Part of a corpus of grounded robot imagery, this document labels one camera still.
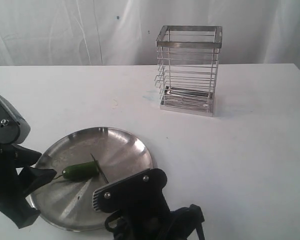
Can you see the wire metal utensil holder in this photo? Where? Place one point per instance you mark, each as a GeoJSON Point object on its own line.
{"type": "Point", "coordinates": [188, 61]}

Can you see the black handled knife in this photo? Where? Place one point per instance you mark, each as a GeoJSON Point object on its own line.
{"type": "Point", "coordinates": [101, 173]}

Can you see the white backdrop curtain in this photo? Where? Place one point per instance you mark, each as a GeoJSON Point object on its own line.
{"type": "Point", "coordinates": [123, 32]}

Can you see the green chili pepper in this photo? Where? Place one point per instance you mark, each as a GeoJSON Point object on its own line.
{"type": "Point", "coordinates": [79, 172]}

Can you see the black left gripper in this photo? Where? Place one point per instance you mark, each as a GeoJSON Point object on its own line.
{"type": "Point", "coordinates": [13, 193]}

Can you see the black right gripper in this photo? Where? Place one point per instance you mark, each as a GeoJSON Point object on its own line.
{"type": "Point", "coordinates": [152, 220]}

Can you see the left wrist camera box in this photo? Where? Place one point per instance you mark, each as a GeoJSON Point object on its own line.
{"type": "Point", "coordinates": [14, 129]}

